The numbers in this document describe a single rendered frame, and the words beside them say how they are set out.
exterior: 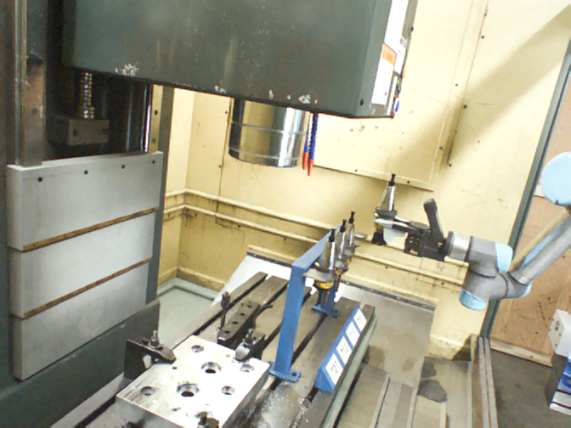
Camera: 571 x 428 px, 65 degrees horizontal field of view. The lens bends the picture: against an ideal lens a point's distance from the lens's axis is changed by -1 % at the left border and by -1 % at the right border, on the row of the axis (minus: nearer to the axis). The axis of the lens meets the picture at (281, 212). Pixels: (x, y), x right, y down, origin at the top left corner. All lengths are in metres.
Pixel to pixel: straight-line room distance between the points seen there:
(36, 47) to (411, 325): 1.60
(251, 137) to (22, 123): 0.47
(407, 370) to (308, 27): 1.36
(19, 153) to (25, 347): 0.45
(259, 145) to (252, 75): 0.14
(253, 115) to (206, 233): 1.46
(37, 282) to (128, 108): 0.51
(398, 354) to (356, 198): 0.65
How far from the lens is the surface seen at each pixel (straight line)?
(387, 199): 1.29
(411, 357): 1.88
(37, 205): 1.10
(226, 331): 1.35
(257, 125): 0.89
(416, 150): 1.90
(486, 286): 1.32
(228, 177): 2.17
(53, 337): 1.30
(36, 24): 1.06
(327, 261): 1.18
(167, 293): 2.35
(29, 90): 1.05
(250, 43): 0.85
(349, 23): 0.80
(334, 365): 1.33
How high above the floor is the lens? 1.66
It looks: 16 degrees down
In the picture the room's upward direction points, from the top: 9 degrees clockwise
